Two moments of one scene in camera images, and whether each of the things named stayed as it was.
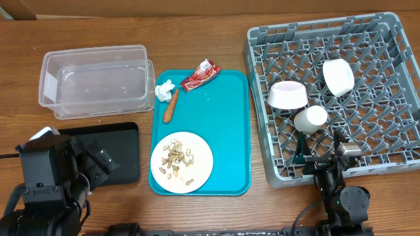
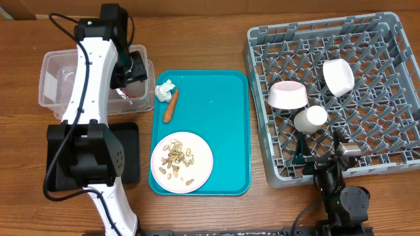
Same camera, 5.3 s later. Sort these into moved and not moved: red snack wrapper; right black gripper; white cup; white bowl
Moved: red snack wrapper
Not moved: white bowl; right black gripper; white cup
